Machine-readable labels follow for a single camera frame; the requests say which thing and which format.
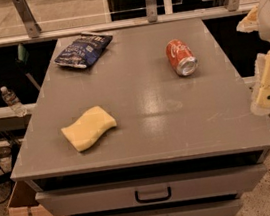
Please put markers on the red coke can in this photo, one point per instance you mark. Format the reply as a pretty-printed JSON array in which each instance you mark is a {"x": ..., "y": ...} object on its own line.
[{"x": 181, "y": 58}]

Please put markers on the grey drawer cabinet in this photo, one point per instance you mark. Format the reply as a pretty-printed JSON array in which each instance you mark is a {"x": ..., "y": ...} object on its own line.
[{"x": 167, "y": 124}]

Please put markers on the blue chip bag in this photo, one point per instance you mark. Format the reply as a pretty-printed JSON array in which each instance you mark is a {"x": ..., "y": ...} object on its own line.
[{"x": 84, "y": 51}]

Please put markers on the yellow sponge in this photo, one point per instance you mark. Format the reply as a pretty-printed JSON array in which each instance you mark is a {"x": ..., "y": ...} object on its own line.
[{"x": 89, "y": 128}]

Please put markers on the clear plastic water bottle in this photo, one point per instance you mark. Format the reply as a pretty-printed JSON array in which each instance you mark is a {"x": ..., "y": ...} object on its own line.
[{"x": 13, "y": 102}]

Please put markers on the left metal railing bracket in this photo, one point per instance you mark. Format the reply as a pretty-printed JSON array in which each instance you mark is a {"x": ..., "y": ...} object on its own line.
[{"x": 31, "y": 26}]

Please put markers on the green handled tool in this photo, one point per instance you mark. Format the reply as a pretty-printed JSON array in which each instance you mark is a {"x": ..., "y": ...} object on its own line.
[{"x": 22, "y": 61}]

